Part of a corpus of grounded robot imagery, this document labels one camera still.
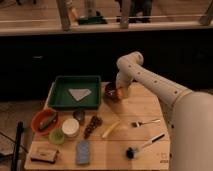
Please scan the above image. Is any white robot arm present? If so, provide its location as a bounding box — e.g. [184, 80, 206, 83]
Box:
[116, 51, 213, 171]

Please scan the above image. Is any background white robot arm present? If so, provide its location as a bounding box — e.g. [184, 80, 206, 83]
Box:
[66, 0, 78, 22]

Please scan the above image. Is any purple bowl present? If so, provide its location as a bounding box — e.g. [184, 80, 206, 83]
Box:
[104, 82, 119, 101]

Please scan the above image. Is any green vegetable in bowl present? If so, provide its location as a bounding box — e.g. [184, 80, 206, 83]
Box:
[38, 113, 57, 131]

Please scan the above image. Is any orange bowl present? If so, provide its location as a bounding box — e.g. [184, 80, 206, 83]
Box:
[31, 108, 59, 136]

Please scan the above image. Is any yellow stick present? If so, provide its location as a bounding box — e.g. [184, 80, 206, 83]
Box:
[101, 121, 120, 139]

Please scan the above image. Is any silver fork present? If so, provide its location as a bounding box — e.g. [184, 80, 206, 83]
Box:
[131, 119, 161, 128]

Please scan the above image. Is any grey folded cloth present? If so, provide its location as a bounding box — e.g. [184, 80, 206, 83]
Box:
[69, 89, 91, 101]

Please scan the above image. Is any small metal cup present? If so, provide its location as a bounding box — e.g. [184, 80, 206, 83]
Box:
[73, 110, 85, 125]

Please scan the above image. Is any green plastic tray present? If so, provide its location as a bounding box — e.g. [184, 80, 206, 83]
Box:
[48, 75, 101, 110]

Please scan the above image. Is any black white dish brush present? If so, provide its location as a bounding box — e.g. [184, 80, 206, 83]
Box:
[125, 133, 165, 159]

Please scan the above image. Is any white round container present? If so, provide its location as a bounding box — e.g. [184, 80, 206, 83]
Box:
[62, 118, 80, 137]

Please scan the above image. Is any blue sponge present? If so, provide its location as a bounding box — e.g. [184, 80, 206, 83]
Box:
[76, 140, 90, 165]

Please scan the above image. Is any brown wooden block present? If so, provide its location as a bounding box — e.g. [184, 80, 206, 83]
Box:
[30, 147, 59, 164]

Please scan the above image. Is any black stand left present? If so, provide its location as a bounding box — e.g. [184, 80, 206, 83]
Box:
[11, 122, 24, 171]

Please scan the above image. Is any wooden post middle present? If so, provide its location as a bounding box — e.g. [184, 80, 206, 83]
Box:
[120, 0, 131, 29]

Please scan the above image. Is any wooden post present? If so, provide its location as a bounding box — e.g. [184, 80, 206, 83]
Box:
[120, 0, 131, 29]
[56, 0, 70, 31]

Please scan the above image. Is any wooden post left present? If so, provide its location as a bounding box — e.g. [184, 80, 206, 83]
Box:
[56, 0, 70, 31]

